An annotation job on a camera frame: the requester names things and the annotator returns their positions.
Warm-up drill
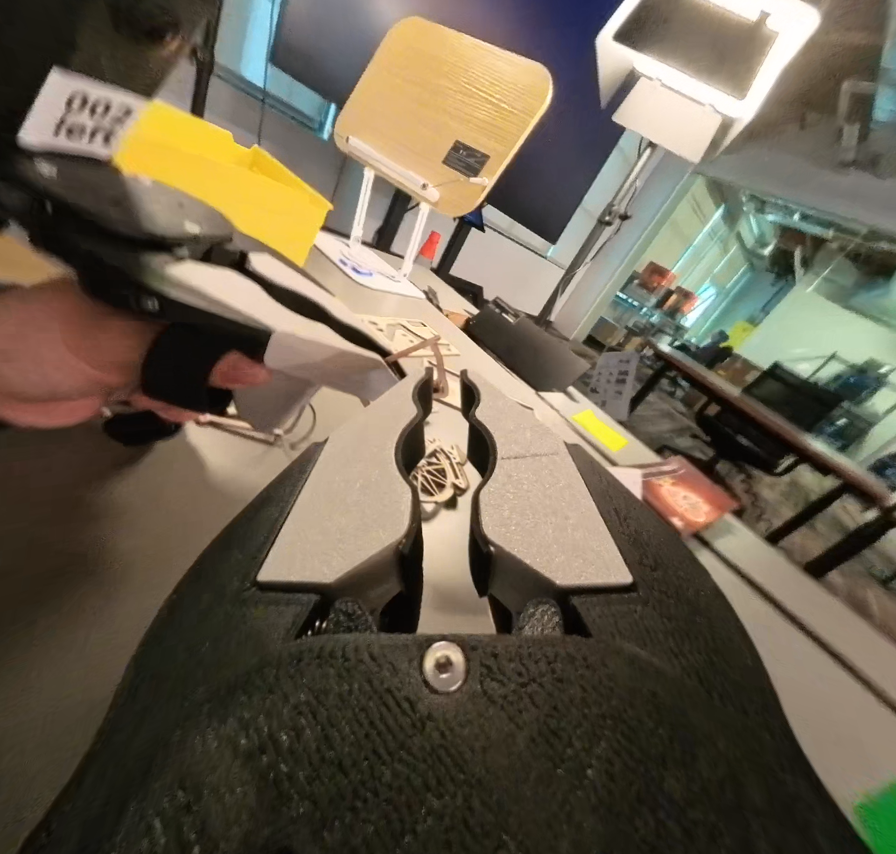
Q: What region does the printed leaflet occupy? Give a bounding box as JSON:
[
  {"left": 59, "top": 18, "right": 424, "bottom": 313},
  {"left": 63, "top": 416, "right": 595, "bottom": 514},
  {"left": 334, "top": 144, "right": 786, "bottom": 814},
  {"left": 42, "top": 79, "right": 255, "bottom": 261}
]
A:
[{"left": 583, "top": 350, "right": 641, "bottom": 422}]

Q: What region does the black cardboard box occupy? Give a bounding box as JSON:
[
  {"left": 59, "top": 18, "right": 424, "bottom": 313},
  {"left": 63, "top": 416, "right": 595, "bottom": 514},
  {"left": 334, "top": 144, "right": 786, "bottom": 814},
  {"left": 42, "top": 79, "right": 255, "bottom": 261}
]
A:
[{"left": 465, "top": 301, "right": 592, "bottom": 391}]

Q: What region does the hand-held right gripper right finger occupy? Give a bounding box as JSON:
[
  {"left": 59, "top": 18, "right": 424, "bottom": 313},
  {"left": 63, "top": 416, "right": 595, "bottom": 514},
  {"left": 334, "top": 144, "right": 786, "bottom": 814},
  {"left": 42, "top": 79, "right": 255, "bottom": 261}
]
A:
[{"left": 458, "top": 371, "right": 636, "bottom": 634}]

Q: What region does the black office chair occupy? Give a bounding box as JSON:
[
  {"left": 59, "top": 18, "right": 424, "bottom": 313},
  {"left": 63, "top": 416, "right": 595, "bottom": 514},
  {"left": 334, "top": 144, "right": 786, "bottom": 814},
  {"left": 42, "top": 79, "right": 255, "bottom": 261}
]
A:
[{"left": 700, "top": 360, "right": 862, "bottom": 477}]

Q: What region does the person's left hand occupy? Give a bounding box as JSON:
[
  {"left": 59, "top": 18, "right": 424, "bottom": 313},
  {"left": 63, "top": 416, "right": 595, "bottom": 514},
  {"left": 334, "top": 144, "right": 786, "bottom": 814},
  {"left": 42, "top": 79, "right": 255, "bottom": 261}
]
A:
[{"left": 0, "top": 281, "right": 273, "bottom": 429}]

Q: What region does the brown background table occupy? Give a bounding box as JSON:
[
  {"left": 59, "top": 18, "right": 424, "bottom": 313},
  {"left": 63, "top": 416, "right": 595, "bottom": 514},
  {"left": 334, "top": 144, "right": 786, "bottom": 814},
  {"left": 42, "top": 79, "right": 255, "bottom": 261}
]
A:
[{"left": 647, "top": 339, "right": 896, "bottom": 578}]

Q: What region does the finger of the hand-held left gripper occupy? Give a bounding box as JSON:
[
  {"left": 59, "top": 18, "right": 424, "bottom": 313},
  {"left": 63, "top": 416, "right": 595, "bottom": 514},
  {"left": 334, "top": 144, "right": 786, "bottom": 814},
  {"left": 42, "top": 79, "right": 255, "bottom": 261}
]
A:
[
  {"left": 234, "top": 371, "right": 319, "bottom": 438},
  {"left": 163, "top": 259, "right": 412, "bottom": 408}
]

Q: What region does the white studio light on stand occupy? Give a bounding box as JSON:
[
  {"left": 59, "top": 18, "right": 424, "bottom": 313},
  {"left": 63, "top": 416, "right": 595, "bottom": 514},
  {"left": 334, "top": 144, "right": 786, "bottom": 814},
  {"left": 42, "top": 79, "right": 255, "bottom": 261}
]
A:
[{"left": 535, "top": 0, "right": 821, "bottom": 330}]

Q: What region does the wooden frame part with cord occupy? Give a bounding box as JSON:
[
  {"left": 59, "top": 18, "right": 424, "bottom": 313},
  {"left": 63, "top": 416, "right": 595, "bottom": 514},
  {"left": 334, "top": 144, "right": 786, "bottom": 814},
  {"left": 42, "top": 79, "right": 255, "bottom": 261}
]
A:
[{"left": 196, "top": 411, "right": 289, "bottom": 446}]

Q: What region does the green object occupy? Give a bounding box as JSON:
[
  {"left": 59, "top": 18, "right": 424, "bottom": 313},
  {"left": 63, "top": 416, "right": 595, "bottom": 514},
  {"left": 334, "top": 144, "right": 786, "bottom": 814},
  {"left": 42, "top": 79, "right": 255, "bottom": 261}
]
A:
[{"left": 850, "top": 780, "right": 896, "bottom": 854}]

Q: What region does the red and black booklet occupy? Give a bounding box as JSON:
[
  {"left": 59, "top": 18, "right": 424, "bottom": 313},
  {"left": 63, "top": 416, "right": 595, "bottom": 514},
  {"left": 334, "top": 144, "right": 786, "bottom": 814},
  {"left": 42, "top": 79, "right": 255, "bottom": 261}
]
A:
[{"left": 640, "top": 458, "right": 739, "bottom": 536}]

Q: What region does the yellow sticky note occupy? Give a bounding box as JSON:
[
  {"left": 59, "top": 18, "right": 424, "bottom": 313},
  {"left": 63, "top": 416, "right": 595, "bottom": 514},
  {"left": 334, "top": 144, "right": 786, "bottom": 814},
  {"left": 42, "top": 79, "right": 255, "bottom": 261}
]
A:
[{"left": 570, "top": 409, "right": 629, "bottom": 452}]

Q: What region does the wooden bicycle model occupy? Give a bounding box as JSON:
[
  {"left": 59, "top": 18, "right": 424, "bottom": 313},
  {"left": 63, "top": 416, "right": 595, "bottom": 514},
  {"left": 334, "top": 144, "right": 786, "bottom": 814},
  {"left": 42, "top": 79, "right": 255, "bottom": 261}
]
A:
[{"left": 408, "top": 441, "right": 469, "bottom": 519}]

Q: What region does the wooden book stand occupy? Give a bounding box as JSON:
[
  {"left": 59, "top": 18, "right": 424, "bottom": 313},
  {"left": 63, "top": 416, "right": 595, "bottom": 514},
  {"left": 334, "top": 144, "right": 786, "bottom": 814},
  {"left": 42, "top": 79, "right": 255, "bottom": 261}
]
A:
[{"left": 333, "top": 15, "right": 554, "bottom": 299}]

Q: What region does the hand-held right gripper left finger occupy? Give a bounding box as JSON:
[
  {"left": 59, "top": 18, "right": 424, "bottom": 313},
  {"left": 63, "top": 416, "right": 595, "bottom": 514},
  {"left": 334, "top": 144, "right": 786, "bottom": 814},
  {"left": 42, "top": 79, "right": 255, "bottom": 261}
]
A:
[{"left": 255, "top": 367, "right": 435, "bottom": 634}]

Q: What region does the yellow plastic bin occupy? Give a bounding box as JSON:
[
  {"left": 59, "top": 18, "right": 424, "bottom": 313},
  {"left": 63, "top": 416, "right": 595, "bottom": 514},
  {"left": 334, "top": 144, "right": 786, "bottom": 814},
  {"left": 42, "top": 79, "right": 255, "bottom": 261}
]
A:
[{"left": 114, "top": 99, "right": 335, "bottom": 268}]

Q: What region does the wooden parts sheet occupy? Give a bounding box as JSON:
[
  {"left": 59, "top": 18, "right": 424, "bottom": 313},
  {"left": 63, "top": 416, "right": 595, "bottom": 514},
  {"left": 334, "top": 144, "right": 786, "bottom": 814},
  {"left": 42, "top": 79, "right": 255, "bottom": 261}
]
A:
[{"left": 353, "top": 316, "right": 449, "bottom": 351}]

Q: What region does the wooden bicycle frame part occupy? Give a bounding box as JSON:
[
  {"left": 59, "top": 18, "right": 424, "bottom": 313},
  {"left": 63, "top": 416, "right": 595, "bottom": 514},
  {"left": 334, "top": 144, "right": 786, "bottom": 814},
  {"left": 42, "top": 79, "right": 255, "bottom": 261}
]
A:
[{"left": 384, "top": 334, "right": 464, "bottom": 407}]

